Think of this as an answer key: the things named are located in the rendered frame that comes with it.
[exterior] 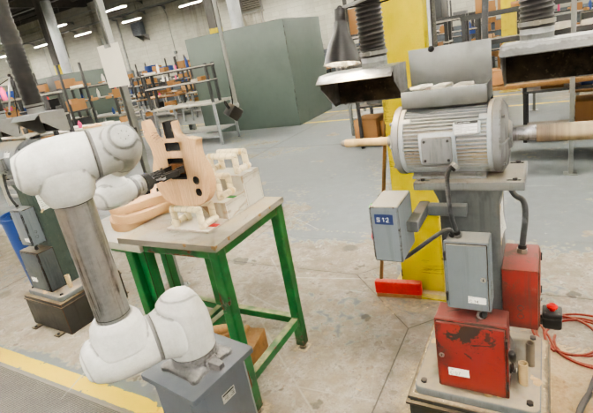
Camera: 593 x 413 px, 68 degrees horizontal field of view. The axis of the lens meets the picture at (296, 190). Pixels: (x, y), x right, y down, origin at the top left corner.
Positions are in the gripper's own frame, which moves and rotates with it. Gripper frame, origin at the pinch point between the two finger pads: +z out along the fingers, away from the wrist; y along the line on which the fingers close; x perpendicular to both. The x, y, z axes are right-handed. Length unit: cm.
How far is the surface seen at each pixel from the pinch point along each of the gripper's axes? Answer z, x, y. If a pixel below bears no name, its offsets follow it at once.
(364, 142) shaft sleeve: 23, 3, 83
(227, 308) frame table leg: -13, -61, 23
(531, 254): 29, -44, 140
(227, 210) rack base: 11.7, -24.4, 13.6
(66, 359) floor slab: -20, -122, -126
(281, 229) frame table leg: 38, -45, 23
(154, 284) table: -11, -57, -24
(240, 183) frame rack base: 26.9, -15.9, 12.2
